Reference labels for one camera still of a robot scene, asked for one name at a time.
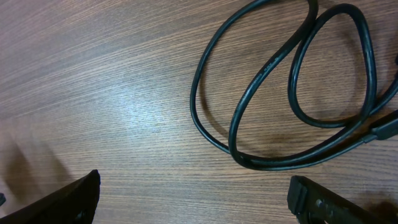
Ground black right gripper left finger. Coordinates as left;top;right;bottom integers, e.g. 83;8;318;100
1;169;101;224

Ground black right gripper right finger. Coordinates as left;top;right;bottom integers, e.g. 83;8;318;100
287;175;385;224

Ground black usb cable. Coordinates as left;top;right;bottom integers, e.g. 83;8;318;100
189;0;398;172

